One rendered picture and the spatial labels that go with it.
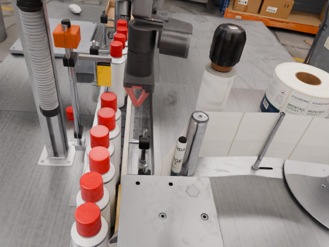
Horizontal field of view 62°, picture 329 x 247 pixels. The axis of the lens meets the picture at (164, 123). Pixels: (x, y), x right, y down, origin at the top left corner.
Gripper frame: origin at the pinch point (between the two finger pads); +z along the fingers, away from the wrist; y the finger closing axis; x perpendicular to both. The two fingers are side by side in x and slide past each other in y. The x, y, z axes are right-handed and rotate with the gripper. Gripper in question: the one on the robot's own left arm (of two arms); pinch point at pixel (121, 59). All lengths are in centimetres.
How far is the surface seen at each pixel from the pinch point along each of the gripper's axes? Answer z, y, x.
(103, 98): 15.1, -1.4, -44.2
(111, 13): -36, -9, 63
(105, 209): 33, 1, -58
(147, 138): 24.5, 8.4, -29.2
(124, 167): 30.7, 3.0, -36.4
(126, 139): 24.9, 3.1, -29.0
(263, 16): -119, 187, 280
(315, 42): -54, 182, 155
